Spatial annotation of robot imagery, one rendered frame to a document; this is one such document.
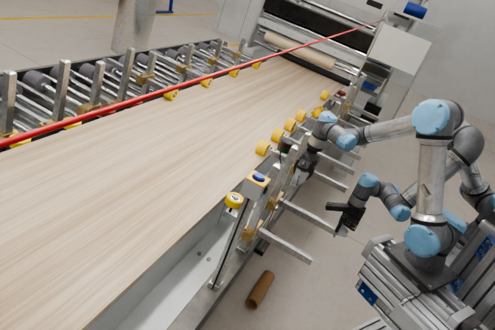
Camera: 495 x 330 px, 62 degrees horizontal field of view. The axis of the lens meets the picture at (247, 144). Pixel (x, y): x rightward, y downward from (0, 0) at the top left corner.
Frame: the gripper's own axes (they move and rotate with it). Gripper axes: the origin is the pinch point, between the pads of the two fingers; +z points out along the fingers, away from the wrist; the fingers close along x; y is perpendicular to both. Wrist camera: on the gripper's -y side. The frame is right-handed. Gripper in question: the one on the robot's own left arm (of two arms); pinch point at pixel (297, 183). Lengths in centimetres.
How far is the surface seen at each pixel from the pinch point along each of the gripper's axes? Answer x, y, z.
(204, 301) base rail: 7, -56, 32
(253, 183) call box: 8, -50, -19
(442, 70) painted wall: -107, 895, 35
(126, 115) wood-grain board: 96, 1, 12
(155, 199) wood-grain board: 43, -44, 12
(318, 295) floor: -38, 64, 102
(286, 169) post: 7.5, 2.4, -2.8
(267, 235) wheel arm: 0.6, -18.4, 19.6
